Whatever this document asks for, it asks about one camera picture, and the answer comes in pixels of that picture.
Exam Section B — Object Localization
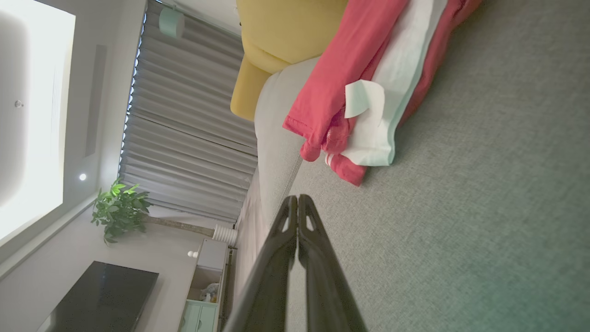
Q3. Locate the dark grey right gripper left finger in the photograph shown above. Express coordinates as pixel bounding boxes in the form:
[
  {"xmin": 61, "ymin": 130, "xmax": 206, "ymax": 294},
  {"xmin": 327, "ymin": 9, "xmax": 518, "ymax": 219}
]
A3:
[{"xmin": 224, "ymin": 195, "xmax": 298, "ymax": 332}]

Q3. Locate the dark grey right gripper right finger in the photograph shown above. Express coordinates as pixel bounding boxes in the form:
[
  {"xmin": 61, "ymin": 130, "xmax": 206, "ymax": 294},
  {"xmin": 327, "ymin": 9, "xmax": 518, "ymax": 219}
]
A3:
[{"xmin": 299, "ymin": 194, "xmax": 368, "ymax": 332}]

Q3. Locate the red white basketball jersey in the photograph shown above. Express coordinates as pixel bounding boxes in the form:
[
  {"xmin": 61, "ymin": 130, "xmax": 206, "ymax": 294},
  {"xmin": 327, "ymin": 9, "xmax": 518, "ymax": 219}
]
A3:
[{"xmin": 283, "ymin": 0, "xmax": 482, "ymax": 186}]

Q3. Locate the grey plush toy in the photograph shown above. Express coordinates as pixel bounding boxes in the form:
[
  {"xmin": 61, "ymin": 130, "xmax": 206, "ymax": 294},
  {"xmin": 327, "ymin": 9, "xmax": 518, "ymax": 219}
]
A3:
[{"xmin": 200, "ymin": 283, "xmax": 220, "ymax": 303}]

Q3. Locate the grey TV cabinet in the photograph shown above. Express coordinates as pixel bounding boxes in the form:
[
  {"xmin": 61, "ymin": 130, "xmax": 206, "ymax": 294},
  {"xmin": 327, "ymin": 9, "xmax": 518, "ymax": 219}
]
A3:
[{"xmin": 177, "ymin": 237, "xmax": 230, "ymax": 332}]

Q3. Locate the white ribbed plant pot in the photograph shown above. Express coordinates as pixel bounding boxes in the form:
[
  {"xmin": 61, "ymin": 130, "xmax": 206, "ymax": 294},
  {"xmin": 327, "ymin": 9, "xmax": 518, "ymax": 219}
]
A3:
[{"xmin": 212, "ymin": 225, "xmax": 239, "ymax": 246}]

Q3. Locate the grey sofa with yellow backrest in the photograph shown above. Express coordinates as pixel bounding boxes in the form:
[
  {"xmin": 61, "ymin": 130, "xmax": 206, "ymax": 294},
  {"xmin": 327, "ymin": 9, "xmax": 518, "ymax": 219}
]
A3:
[{"xmin": 230, "ymin": 0, "xmax": 590, "ymax": 332}]

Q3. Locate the black flat TV screen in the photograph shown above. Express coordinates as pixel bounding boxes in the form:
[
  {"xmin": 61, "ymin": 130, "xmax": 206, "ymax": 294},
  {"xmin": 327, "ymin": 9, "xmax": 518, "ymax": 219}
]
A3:
[{"xmin": 46, "ymin": 261, "xmax": 159, "ymax": 332}]

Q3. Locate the green potted tree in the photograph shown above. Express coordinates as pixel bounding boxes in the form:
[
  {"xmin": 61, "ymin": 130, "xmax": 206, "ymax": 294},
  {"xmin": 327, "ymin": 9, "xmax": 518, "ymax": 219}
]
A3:
[{"xmin": 91, "ymin": 179, "xmax": 217, "ymax": 245}]

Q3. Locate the grey pleated curtain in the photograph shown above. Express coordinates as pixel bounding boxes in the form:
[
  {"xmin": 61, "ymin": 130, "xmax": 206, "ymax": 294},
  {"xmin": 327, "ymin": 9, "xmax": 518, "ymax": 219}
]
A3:
[{"xmin": 119, "ymin": 0, "xmax": 259, "ymax": 224}]

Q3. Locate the pale green cylinder fixture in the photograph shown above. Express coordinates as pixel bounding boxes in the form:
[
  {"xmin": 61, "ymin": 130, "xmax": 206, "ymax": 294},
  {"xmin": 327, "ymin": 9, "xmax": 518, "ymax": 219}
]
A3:
[{"xmin": 159, "ymin": 7, "xmax": 185, "ymax": 39}]

